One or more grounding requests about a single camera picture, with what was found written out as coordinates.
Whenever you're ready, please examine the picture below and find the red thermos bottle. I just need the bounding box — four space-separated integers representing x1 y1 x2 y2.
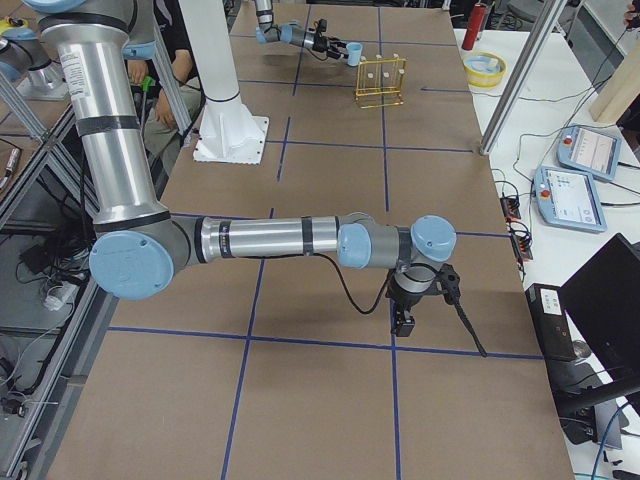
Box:
461 1 488 51

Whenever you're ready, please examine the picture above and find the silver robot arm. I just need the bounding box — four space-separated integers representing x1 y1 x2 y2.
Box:
31 1 460 337
254 0 349 61

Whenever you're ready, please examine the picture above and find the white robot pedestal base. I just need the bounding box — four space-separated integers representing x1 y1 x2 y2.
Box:
180 0 269 165

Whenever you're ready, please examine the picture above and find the light blue plastic cup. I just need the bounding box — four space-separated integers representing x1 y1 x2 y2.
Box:
346 42 363 67

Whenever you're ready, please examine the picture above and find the upper teach pendant tablet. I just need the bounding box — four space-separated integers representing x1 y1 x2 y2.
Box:
556 125 621 182

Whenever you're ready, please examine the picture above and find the black computer box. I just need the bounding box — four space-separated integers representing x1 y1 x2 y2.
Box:
525 283 579 362

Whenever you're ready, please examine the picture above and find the orange black connector strip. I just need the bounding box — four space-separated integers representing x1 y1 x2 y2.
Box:
500 195 533 266

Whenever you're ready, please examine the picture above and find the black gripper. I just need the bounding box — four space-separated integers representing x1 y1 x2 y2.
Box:
312 30 349 61
385 273 440 336

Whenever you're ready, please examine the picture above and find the teach pendant tablet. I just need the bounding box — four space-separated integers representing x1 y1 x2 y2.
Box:
556 125 621 182
533 166 607 233

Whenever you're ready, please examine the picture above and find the gold wire cup holder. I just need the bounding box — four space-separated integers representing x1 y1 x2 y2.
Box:
354 53 407 109

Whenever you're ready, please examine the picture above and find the wooden plank post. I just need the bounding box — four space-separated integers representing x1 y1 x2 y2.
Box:
589 42 640 124

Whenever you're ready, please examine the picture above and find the seated person in black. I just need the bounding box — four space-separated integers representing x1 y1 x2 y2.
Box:
124 0 209 161

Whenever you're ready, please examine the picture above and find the aluminium frame post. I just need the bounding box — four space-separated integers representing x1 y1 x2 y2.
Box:
479 0 566 155

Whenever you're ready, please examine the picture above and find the yellow rimmed bowl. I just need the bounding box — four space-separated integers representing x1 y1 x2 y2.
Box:
462 52 507 88

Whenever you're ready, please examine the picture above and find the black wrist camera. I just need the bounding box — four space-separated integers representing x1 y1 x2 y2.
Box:
437 263 461 305

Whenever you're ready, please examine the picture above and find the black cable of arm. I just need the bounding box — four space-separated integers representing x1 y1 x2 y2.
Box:
249 252 396 316

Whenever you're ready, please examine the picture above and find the lower teach pendant tablet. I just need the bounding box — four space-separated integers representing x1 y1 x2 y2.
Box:
533 166 607 233

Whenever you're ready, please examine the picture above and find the black monitor on stand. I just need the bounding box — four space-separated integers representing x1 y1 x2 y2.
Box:
555 233 639 416

